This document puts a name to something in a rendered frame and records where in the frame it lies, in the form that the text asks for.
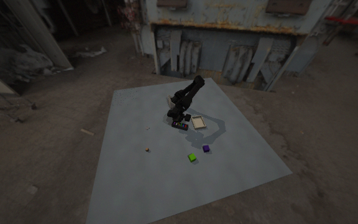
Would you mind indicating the olive-brown shallow tray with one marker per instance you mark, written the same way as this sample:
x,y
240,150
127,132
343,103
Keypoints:
x,y
198,122

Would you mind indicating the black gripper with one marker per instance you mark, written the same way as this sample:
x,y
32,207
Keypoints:
x,y
187,117

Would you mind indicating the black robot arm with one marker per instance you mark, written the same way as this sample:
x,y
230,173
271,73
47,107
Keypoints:
x,y
180,100

